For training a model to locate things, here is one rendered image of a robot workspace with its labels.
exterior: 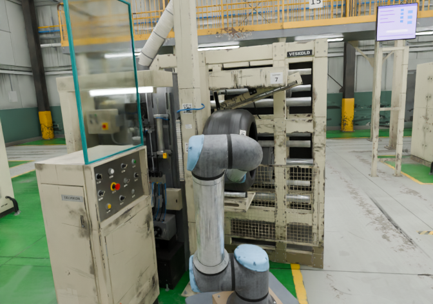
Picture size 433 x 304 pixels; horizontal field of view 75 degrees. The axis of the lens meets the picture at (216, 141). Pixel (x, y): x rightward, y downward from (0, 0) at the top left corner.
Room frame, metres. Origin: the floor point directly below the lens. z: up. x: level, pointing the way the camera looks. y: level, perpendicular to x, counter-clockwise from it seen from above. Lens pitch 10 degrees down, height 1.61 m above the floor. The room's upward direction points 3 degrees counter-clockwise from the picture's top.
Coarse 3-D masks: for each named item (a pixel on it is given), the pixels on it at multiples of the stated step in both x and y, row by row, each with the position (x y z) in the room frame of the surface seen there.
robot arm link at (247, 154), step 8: (232, 136) 0.89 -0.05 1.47; (240, 136) 0.90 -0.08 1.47; (232, 144) 0.86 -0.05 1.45; (240, 144) 0.87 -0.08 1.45; (248, 144) 0.88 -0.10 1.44; (256, 144) 0.92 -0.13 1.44; (240, 152) 0.86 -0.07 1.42; (248, 152) 0.87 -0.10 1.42; (256, 152) 0.90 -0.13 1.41; (240, 160) 0.86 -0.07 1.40; (248, 160) 0.88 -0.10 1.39; (256, 160) 0.90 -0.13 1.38; (232, 168) 0.88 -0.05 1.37; (240, 168) 0.89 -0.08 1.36; (248, 168) 0.91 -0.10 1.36; (224, 176) 1.39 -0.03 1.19; (232, 176) 1.26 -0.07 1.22; (240, 176) 1.21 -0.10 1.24
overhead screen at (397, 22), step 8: (376, 8) 4.83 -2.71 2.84; (384, 8) 4.78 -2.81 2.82; (392, 8) 4.76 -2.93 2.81; (400, 8) 4.75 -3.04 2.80; (408, 8) 4.73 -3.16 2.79; (416, 8) 4.71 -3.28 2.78; (376, 16) 4.82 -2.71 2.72; (384, 16) 4.78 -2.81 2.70; (392, 16) 4.76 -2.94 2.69; (400, 16) 4.75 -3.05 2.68; (408, 16) 4.73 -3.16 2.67; (416, 16) 4.71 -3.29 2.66; (376, 24) 4.81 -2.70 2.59; (384, 24) 4.78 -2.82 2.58; (392, 24) 4.76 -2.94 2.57; (400, 24) 4.75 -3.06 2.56; (408, 24) 4.73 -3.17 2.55; (376, 32) 4.80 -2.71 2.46; (384, 32) 4.78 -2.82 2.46; (392, 32) 4.76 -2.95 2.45; (400, 32) 4.74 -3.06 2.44; (408, 32) 4.73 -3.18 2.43; (376, 40) 4.80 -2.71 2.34; (384, 40) 4.78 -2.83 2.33; (392, 40) 4.77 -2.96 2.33
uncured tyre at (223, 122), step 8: (216, 112) 1.98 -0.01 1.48; (224, 112) 1.96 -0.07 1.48; (232, 112) 1.94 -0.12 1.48; (240, 112) 1.93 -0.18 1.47; (248, 112) 2.00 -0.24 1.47; (208, 120) 1.92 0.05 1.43; (216, 120) 1.88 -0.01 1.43; (224, 120) 1.86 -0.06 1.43; (232, 120) 1.85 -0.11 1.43; (240, 120) 1.84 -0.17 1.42; (248, 120) 1.89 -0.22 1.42; (208, 128) 1.86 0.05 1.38; (216, 128) 1.83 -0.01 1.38; (224, 128) 1.82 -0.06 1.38; (232, 128) 1.80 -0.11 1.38; (240, 128) 1.80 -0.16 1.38; (248, 128) 1.86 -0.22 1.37; (256, 128) 2.18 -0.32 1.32; (248, 136) 1.83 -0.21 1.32; (256, 136) 2.18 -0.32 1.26; (256, 168) 2.11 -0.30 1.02; (248, 176) 1.82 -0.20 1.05; (224, 184) 1.82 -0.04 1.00; (232, 184) 1.80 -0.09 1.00; (240, 184) 1.79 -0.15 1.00; (248, 184) 1.85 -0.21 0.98
